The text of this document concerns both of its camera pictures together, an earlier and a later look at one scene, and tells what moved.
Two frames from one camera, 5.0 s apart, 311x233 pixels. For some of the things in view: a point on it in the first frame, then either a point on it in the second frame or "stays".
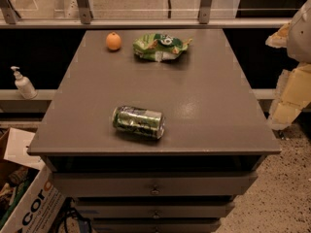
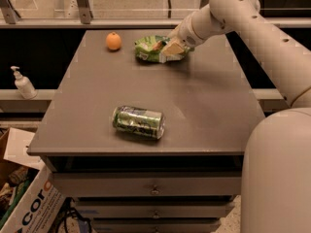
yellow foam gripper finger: (279, 39) → (186, 33)
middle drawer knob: (156, 216) stays
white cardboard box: (41, 207) stays
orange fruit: (114, 41) stays
